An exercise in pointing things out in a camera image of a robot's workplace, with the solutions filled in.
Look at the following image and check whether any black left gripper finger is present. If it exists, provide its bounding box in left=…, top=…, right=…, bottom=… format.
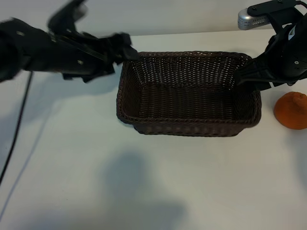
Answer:
left=112, top=46, right=140, bottom=66
left=107, top=33, right=133, bottom=52

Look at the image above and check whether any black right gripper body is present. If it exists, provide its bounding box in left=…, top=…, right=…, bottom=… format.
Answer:
left=264, top=20, right=307, bottom=86

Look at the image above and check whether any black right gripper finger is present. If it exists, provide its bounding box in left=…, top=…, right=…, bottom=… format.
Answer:
left=236, top=54, right=268, bottom=86
left=255, top=80, right=274, bottom=92

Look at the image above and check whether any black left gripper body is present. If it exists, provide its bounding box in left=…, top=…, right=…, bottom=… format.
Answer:
left=16, top=23, right=115, bottom=83

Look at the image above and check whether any orange fruit with knobbly stem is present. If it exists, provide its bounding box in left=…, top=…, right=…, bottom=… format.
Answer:
left=274, top=92, right=307, bottom=130

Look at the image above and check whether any dark brown wicker basket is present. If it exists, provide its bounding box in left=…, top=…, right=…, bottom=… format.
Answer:
left=116, top=50, right=262, bottom=138

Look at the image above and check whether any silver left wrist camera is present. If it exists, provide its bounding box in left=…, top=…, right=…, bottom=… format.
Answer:
left=47, top=0, right=88, bottom=33

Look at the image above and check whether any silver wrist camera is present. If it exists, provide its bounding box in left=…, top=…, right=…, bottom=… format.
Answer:
left=237, top=0, right=303, bottom=36
left=47, top=0, right=88, bottom=33

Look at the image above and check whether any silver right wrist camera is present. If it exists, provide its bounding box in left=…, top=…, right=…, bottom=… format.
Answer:
left=237, top=0, right=303, bottom=36

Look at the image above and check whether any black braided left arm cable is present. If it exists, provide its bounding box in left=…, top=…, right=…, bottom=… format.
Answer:
left=0, top=71, right=34, bottom=185

